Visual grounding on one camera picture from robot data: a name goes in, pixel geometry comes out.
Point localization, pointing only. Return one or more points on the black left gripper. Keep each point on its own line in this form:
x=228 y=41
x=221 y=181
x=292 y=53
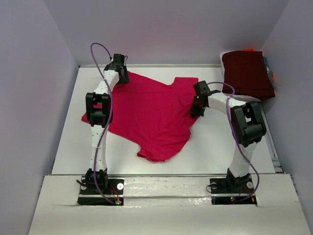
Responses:
x=124 y=79

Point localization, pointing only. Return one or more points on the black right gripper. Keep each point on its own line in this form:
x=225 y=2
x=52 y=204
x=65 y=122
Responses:
x=194 y=113

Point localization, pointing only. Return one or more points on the pink t-shirt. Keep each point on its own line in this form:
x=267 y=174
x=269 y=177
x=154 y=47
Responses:
x=154 y=115

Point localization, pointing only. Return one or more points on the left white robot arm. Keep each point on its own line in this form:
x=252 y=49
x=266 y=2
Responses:
x=99 y=115

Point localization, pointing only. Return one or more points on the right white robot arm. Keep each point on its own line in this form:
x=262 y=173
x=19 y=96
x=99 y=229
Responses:
x=247 y=127

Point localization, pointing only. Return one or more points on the teal orange item beside stack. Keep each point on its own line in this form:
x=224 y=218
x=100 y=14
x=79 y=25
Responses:
x=270 y=73

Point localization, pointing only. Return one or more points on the dark red folded t-shirt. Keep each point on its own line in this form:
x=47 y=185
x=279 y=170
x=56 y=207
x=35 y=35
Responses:
x=247 y=73

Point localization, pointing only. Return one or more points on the metal rail right side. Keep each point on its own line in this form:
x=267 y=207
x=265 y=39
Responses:
x=272 y=150

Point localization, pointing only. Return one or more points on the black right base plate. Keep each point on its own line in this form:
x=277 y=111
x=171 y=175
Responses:
x=222 y=193

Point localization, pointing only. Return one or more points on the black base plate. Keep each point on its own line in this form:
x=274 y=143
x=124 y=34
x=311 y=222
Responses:
x=222 y=193
x=111 y=196

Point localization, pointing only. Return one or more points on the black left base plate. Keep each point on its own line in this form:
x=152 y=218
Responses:
x=111 y=196

